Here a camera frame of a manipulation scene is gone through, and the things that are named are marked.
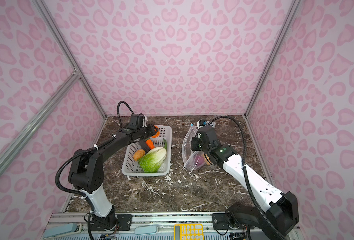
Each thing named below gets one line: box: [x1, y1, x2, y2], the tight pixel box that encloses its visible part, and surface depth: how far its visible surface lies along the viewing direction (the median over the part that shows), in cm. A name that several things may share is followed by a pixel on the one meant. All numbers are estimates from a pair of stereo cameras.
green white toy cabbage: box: [138, 147, 167, 173], surface depth 89 cm
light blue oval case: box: [134, 225, 159, 235], surface depth 70 cm
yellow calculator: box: [174, 223, 205, 240], surface depth 71 cm
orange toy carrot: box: [145, 139, 155, 150], surface depth 102 cm
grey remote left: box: [43, 223, 83, 240], surface depth 72 cm
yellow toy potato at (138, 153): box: [133, 149, 146, 162], surface depth 93 cm
